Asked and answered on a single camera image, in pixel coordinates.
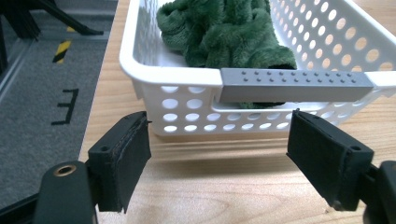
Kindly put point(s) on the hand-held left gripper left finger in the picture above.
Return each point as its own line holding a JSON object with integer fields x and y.
{"x": 120, "y": 155}

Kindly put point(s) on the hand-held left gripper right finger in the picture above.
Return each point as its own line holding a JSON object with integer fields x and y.
{"x": 323, "y": 155}

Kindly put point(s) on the white perforated plastic basket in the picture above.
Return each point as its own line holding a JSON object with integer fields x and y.
{"x": 174, "y": 77}

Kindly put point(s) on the green plush cloth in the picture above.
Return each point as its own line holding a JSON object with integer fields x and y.
{"x": 230, "y": 34}

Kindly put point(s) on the yellow black floor tape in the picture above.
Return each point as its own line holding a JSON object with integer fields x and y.
{"x": 62, "y": 51}

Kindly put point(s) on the black stand legs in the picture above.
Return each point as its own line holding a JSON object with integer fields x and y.
{"x": 28, "y": 15}

